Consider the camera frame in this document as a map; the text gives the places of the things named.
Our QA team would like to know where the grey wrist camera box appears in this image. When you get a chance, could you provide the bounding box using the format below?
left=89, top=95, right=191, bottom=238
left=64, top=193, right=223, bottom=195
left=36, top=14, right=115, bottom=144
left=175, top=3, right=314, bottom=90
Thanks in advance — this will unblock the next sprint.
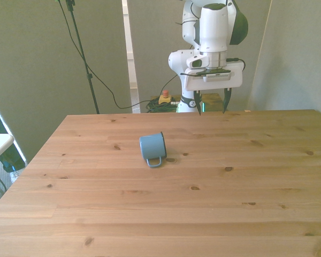
left=181, top=68, right=235, bottom=83

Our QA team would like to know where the yellow emergency stop button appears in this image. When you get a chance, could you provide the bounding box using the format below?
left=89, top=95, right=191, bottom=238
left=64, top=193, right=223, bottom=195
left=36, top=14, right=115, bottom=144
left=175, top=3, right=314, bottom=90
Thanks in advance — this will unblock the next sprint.
left=158, top=90, right=175, bottom=106

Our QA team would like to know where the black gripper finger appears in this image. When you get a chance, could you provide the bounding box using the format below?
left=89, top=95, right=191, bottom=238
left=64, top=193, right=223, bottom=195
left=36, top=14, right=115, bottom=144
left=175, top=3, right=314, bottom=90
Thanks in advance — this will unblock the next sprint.
left=193, top=90, right=203, bottom=117
left=222, top=87, right=232, bottom=115

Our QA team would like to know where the blue enamel mug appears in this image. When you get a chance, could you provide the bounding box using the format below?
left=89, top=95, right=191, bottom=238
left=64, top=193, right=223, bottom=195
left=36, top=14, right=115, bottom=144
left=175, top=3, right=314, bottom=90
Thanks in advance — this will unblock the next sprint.
left=139, top=131, right=168, bottom=169

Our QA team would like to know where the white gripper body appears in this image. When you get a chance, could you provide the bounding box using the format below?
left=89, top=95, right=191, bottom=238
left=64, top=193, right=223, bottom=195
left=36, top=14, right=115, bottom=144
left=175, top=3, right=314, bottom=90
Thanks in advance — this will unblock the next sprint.
left=184, top=61, right=243, bottom=92

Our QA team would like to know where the black tripod pole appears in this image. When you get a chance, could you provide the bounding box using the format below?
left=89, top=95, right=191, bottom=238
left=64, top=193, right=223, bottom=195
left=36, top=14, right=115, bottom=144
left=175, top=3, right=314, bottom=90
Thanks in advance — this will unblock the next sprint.
left=65, top=0, right=101, bottom=115

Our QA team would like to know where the thin black floor cable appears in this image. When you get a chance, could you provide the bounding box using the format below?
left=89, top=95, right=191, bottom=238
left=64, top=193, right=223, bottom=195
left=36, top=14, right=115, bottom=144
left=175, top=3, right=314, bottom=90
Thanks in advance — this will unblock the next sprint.
left=55, top=0, right=179, bottom=110

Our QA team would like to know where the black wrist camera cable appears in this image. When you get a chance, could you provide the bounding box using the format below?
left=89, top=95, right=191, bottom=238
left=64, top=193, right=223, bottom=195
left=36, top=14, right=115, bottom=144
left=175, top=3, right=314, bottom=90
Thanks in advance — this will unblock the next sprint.
left=226, top=57, right=247, bottom=72

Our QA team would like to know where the green coiled cable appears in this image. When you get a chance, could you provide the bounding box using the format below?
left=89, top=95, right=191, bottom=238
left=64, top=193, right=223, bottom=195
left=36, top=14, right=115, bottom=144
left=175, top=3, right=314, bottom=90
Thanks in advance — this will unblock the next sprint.
left=145, top=97, right=181, bottom=114

